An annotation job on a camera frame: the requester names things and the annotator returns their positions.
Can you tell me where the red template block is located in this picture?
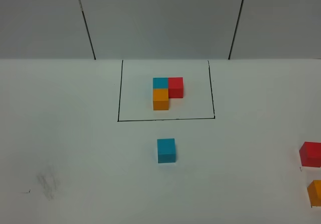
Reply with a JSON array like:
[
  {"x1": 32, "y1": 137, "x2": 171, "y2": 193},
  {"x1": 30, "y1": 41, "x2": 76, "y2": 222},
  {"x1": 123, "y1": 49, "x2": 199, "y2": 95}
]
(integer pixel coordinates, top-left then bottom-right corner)
[{"x1": 168, "y1": 77, "x2": 184, "y2": 98}]

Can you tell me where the orange template block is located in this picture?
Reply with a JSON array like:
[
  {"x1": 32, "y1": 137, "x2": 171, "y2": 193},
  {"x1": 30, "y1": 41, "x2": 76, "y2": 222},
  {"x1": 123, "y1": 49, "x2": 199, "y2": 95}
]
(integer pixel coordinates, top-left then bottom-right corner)
[{"x1": 153, "y1": 88, "x2": 169, "y2": 110}]

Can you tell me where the blue template block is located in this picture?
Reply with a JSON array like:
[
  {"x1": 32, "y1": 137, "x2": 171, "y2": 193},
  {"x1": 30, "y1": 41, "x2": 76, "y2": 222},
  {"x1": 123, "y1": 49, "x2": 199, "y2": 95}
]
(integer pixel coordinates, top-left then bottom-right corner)
[{"x1": 153, "y1": 77, "x2": 168, "y2": 89}]

